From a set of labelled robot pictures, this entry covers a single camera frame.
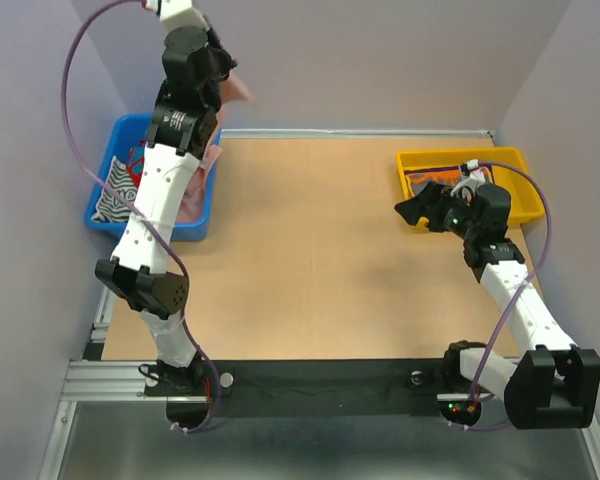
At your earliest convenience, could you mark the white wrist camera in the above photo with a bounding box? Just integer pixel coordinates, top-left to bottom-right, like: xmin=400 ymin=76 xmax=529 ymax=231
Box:
xmin=142 ymin=0 xmax=210 ymax=33
xmin=451 ymin=159 xmax=493 ymax=203

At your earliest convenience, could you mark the pink towel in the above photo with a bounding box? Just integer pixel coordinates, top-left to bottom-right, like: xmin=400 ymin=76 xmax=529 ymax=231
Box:
xmin=174 ymin=69 xmax=261 ymax=224

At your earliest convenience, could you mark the orange towel with grey spots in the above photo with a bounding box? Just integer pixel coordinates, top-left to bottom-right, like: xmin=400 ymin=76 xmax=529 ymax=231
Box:
xmin=402 ymin=166 xmax=477 ymax=201

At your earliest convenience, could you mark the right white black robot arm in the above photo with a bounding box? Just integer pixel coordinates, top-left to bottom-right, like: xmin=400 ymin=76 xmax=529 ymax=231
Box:
xmin=394 ymin=182 xmax=600 ymax=430

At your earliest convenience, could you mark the grey white striped towel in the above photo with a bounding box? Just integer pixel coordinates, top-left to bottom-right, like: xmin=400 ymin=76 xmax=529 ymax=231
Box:
xmin=90 ymin=157 xmax=144 ymax=225

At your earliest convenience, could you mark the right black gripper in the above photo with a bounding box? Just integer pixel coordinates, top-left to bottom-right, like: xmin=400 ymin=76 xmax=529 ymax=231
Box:
xmin=393 ymin=181 xmax=479 ymax=241

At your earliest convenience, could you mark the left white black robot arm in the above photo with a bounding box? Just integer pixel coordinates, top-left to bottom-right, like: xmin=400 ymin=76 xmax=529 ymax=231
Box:
xmin=95 ymin=26 xmax=236 ymax=394

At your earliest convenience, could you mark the red teal towel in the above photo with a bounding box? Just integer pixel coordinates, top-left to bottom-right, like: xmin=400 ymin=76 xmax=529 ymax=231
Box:
xmin=126 ymin=144 xmax=145 ymax=188

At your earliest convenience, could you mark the blue plastic bin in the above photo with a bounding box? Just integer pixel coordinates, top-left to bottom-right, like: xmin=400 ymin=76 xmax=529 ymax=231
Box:
xmin=85 ymin=113 xmax=221 ymax=242

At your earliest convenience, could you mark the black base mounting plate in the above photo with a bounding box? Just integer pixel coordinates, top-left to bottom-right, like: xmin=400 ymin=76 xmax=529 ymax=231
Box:
xmin=138 ymin=358 xmax=470 ymax=428

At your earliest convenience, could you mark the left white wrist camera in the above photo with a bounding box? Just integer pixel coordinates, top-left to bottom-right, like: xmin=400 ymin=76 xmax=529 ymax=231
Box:
xmin=142 ymin=0 xmax=210 ymax=33

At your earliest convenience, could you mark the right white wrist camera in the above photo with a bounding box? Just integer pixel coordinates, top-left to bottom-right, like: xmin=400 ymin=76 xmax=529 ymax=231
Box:
xmin=451 ymin=159 xmax=493 ymax=203

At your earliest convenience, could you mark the yellow plastic tray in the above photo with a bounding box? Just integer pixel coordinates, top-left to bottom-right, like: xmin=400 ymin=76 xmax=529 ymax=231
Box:
xmin=396 ymin=147 xmax=545 ymax=227

